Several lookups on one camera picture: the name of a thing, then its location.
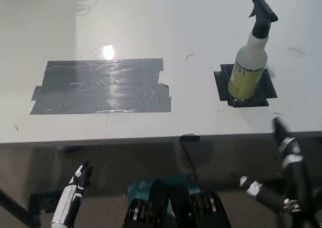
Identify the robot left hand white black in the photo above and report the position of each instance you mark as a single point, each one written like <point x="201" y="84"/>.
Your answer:
<point x="71" y="192"/>

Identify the black tape square marker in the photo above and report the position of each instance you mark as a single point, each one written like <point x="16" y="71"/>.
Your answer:
<point x="268" y="88"/>

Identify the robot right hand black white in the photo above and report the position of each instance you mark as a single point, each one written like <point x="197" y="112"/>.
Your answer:
<point x="294" y="162"/>

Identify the robot torso black with teal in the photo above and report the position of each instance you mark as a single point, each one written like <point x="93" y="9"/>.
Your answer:
<point x="176" y="205"/>

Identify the grey duct tape patch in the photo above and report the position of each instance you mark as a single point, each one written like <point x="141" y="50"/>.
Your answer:
<point x="100" y="87"/>

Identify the black metal table leg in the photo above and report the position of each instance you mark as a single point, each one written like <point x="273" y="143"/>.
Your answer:
<point x="17" y="208"/>

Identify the spray bottle with green label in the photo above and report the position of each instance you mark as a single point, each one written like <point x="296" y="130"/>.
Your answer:
<point x="247" y="69"/>

